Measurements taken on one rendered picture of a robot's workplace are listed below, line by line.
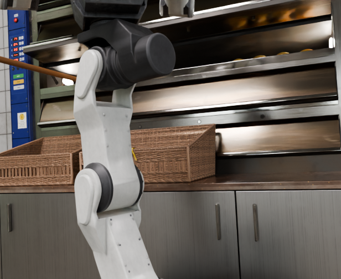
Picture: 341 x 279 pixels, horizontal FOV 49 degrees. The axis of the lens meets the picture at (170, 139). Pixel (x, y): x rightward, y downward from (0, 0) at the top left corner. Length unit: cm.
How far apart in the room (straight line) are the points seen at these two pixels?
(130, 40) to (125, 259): 59
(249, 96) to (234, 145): 27
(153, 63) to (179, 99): 117
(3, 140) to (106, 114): 181
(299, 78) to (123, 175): 120
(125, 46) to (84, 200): 43
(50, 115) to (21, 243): 91
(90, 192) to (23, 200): 96
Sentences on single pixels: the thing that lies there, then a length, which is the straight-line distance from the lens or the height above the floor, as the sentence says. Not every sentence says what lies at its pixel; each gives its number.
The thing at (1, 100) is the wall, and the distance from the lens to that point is 288.
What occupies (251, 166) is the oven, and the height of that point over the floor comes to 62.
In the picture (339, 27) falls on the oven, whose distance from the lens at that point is 206.
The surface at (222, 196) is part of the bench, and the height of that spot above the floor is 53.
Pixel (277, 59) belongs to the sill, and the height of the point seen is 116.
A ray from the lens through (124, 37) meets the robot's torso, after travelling 103.
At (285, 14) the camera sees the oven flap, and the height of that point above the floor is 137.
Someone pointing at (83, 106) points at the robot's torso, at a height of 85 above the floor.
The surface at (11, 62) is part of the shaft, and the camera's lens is 201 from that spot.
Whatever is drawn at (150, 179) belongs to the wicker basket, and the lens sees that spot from 165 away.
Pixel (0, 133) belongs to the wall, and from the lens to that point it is 287.
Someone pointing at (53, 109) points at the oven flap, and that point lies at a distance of 258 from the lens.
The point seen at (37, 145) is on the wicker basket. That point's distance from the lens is 252.
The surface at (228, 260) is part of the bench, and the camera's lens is 154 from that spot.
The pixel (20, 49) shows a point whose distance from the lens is 279.
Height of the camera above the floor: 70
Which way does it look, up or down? 2 degrees up
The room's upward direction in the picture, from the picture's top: 3 degrees counter-clockwise
